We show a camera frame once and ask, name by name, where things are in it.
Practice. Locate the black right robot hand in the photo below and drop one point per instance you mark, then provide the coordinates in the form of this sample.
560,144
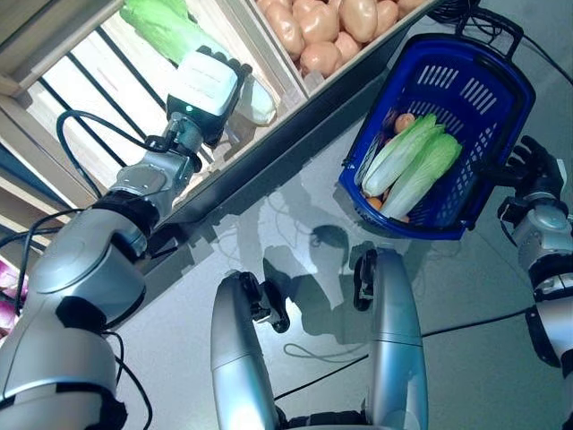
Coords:
537,172

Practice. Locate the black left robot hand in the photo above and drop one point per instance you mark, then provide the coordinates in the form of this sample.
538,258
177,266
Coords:
206,85

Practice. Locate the napa cabbage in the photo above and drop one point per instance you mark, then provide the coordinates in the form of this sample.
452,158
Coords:
398,157
165,27
425,179

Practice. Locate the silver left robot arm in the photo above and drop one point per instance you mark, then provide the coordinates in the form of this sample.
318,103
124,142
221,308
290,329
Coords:
80,277

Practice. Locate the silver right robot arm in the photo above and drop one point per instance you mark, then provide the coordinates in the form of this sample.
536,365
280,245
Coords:
541,233

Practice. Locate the blue plastic shopping basket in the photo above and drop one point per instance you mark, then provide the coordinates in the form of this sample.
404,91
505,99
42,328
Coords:
447,51

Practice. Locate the large wooden display shelf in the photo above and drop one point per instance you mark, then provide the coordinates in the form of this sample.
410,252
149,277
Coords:
268,157

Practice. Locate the tan potato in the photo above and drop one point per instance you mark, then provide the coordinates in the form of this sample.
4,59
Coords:
286,27
317,20
320,58
404,122
358,15

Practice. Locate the wooden slatted crate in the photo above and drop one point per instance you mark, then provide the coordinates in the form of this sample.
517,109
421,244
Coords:
104,67
380,40

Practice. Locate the orange carrot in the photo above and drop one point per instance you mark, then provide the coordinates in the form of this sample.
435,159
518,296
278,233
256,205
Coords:
374,203

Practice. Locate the grey robot waist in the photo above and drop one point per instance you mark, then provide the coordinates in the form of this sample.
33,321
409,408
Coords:
322,421

